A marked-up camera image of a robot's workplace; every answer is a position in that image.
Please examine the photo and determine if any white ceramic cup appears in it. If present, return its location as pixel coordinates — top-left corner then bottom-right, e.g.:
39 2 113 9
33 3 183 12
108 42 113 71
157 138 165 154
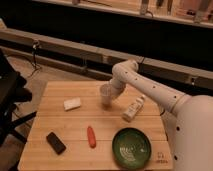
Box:
100 84 112 107

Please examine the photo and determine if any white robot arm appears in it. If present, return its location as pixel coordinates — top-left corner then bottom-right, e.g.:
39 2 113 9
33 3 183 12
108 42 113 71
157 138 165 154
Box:
110 60 213 171

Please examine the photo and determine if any green ceramic bowl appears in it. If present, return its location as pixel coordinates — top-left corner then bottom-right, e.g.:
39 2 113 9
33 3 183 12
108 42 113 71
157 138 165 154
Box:
112 128 152 170

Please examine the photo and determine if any white sponge block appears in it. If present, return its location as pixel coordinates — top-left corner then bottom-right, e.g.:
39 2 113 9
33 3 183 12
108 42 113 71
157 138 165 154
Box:
64 98 81 111

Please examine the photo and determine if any white plastic bottle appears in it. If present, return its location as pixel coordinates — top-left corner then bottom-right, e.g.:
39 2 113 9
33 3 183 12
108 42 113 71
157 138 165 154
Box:
122 95 146 122

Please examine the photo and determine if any wooden table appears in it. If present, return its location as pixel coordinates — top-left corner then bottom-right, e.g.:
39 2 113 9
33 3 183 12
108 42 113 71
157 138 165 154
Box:
18 81 173 171

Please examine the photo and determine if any orange carrot toy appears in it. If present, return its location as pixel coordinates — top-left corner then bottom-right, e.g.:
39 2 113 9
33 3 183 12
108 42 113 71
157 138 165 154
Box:
87 126 96 148

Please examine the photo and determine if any black rectangular block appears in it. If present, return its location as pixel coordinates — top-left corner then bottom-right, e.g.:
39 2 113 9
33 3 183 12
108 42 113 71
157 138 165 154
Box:
46 132 66 155

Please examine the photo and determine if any black office chair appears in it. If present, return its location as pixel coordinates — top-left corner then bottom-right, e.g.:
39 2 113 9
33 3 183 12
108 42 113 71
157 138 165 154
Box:
0 49 36 146

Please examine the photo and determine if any black cable on floor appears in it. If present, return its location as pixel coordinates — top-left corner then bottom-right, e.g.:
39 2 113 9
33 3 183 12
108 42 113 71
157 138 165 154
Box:
27 39 43 78

